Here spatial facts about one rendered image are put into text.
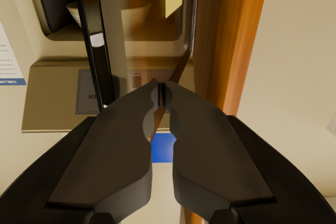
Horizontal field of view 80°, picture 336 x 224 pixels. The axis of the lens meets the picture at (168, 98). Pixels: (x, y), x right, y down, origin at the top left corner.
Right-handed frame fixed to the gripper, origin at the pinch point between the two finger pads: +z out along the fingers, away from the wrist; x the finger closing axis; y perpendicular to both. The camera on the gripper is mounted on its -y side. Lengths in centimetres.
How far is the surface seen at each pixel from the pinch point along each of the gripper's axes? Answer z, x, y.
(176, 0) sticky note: 12.0, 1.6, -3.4
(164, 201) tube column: 29, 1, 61
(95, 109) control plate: 20.2, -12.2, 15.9
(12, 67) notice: 72, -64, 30
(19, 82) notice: 72, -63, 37
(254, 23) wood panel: 19.9, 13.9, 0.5
